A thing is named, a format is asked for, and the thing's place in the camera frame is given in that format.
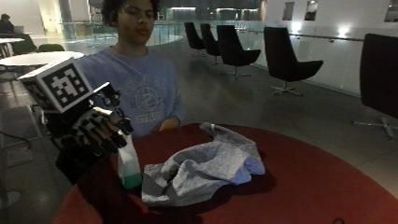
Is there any clear spray bottle green liquid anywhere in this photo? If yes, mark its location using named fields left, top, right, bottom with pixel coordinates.
left=113, top=117, right=143, bottom=190

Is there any white cube of black markers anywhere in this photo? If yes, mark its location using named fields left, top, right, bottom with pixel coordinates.
left=17, top=57, right=94, bottom=114

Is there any the person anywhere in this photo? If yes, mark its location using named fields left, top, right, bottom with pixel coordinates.
left=73, top=0, right=186, bottom=139

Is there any grey chair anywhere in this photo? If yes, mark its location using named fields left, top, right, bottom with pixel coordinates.
left=0, top=105, right=44, bottom=167

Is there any grey crumpled cloth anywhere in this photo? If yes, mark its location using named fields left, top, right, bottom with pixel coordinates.
left=141, top=121, right=266, bottom=208

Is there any white round table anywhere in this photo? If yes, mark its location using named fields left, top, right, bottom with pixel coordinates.
left=0, top=50, right=85, bottom=68
left=0, top=37, right=26, bottom=45

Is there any green chair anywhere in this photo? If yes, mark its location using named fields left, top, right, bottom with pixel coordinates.
left=37, top=43, right=66, bottom=53

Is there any dark chair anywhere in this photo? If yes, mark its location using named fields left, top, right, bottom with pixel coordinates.
left=9, top=33, right=38, bottom=56

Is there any glass balustrade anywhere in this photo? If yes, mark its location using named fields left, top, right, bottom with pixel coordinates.
left=60, top=21, right=183, bottom=48

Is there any black swivel chair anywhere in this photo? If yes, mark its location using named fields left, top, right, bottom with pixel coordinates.
left=350, top=33, right=398, bottom=142
left=198, top=22, right=223, bottom=66
left=215, top=24, right=262, bottom=79
left=262, top=26, right=324, bottom=97
left=182, top=21, right=207, bottom=58

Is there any metal handrail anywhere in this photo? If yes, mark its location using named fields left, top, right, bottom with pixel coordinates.
left=235, top=28, right=366, bottom=43

